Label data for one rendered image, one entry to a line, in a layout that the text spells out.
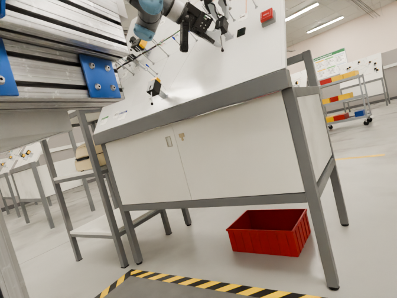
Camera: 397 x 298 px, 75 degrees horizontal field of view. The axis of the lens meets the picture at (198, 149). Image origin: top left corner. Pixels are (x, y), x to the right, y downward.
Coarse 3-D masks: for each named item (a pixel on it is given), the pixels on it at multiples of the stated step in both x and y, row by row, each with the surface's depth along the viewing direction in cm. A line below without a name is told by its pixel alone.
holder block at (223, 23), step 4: (216, 20) 114; (220, 20) 112; (224, 20) 111; (216, 24) 112; (220, 24) 110; (224, 24) 111; (228, 24) 114; (216, 28) 111; (220, 28) 111; (224, 28) 111; (224, 32) 112
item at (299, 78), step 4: (300, 72) 774; (304, 72) 763; (292, 76) 788; (296, 76) 778; (300, 76) 767; (304, 76) 756; (292, 80) 780; (296, 80) 771; (300, 80) 760; (304, 80) 749; (292, 84) 774; (296, 84) 756; (300, 84) 753; (304, 84) 743; (308, 84) 754
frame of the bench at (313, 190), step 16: (288, 96) 96; (320, 96) 142; (288, 112) 97; (304, 144) 96; (304, 160) 97; (112, 176) 162; (304, 176) 98; (320, 176) 115; (336, 176) 144; (304, 192) 100; (320, 192) 103; (336, 192) 146; (128, 208) 160; (144, 208) 152; (160, 208) 144; (176, 208) 138; (320, 208) 98; (128, 224) 164; (320, 224) 99; (128, 240) 166; (320, 240) 100; (320, 256) 101; (336, 272) 102; (336, 288) 101
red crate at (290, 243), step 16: (240, 224) 163; (256, 224) 171; (272, 224) 164; (288, 224) 158; (304, 224) 143; (240, 240) 147; (256, 240) 141; (272, 240) 135; (288, 240) 130; (304, 240) 139; (288, 256) 132
